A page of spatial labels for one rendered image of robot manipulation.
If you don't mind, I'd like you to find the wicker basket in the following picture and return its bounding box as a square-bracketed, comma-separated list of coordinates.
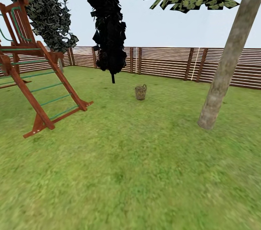
[135, 85, 147, 100]

